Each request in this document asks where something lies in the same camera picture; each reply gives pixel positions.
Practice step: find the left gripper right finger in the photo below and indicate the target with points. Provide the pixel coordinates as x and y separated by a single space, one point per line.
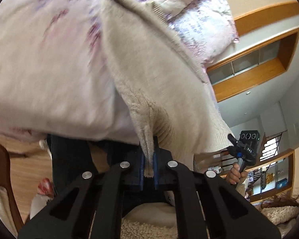
165 176

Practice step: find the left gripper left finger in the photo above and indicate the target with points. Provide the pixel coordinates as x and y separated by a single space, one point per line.
135 173

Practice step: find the beige cable-knit sweater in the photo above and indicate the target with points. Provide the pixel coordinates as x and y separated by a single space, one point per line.
164 87

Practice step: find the person's right hand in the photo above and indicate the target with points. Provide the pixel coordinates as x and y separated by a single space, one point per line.
234 175

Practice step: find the wooden stair railing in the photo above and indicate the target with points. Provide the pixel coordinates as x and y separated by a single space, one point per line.
273 173

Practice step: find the dark blue jeans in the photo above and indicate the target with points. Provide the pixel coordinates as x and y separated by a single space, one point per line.
72 157

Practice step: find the wooden framed interior window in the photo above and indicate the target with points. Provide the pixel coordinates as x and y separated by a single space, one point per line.
261 62

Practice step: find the beige fleece right sleeve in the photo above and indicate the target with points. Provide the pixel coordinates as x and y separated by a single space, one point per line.
280 208

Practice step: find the pink floral bed sheet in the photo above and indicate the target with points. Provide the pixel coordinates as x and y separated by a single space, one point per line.
53 73

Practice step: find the wooden chair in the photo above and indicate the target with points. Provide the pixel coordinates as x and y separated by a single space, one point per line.
5 181

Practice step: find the white floral pillow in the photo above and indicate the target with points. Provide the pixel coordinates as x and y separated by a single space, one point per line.
206 27

